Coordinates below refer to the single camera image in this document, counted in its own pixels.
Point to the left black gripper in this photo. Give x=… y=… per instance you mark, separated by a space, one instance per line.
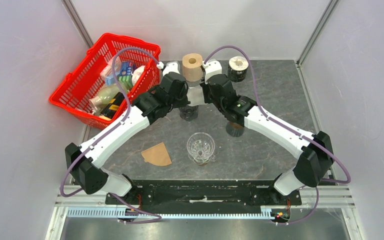
x=184 y=101

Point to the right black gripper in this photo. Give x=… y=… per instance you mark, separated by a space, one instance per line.
x=206 y=86

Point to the white paper coffee filter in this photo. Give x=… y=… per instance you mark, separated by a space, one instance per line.
x=195 y=96

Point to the clear glass dripper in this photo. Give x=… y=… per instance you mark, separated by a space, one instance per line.
x=201 y=144

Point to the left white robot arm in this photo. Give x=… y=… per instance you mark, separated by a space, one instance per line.
x=85 y=162

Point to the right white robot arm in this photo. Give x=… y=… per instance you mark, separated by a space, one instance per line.
x=309 y=149

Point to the dark smoked plastic dripper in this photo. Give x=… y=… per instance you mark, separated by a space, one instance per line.
x=188 y=113

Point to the brown paper coffee filter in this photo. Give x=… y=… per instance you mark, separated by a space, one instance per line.
x=157 y=155

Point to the black wrapped paper roll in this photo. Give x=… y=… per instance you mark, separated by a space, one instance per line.
x=237 y=69

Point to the beige paper roll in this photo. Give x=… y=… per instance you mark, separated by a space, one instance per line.
x=191 y=67

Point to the white bottle in basket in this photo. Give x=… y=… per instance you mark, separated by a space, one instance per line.
x=137 y=74

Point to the dark glass carafe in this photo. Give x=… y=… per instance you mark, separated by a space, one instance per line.
x=234 y=129

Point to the blue snack box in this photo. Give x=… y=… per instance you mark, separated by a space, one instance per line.
x=127 y=69

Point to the pink white packet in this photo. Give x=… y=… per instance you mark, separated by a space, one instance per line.
x=107 y=70

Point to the black yellow package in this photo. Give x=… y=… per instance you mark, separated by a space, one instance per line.
x=110 y=109

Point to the small glass server cup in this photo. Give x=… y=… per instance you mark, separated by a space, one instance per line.
x=202 y=160

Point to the red plastic shopping basket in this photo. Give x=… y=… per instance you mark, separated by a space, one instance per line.
x=78 y=87

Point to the pale green liquid bottle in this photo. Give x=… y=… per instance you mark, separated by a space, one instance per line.
x=103 y=96

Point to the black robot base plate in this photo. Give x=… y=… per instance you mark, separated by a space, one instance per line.
x=173 y=196

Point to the aluminium slotted rail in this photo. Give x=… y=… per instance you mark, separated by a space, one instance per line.
x=326 y=197

